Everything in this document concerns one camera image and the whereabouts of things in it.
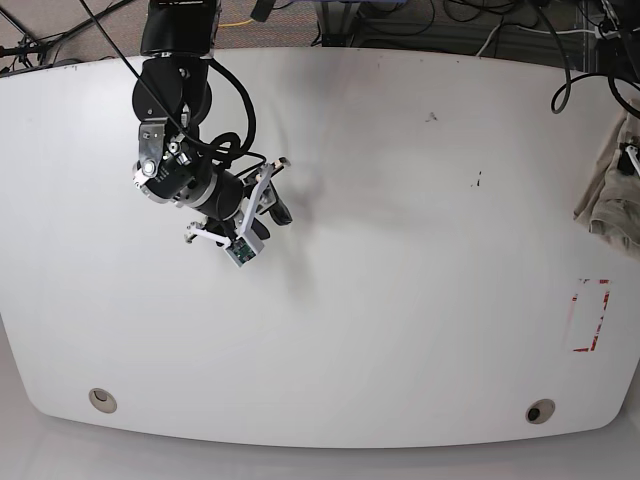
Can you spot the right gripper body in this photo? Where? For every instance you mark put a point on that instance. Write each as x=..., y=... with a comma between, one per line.
x=226, y=199

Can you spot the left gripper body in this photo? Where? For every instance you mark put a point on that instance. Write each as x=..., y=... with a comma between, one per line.
x=632, y=157

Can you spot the beige T-shirt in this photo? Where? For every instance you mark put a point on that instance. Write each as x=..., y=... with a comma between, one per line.
x=609, y=207

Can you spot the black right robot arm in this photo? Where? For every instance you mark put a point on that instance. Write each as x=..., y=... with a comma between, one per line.
x=171, y=98

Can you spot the white power strip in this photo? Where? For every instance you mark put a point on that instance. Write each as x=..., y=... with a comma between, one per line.
x=606, y=31

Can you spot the red tape rectangle marking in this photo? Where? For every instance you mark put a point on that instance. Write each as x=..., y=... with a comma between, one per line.
x=587, y=313

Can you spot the black tripod stand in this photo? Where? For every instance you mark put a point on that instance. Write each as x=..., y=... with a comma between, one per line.
x=36, y=35

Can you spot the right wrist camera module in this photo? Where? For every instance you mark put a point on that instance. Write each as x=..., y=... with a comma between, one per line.
x=243, y=249

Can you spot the left table cable grommet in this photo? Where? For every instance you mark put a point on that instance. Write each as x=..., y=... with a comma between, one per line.
x=102, y=401

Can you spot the table cable grommet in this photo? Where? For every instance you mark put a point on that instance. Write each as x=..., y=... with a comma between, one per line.
x=540, y=411
x=102, y=401

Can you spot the right table cable grommet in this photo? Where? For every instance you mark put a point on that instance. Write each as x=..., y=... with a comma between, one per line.
x=540, y=411

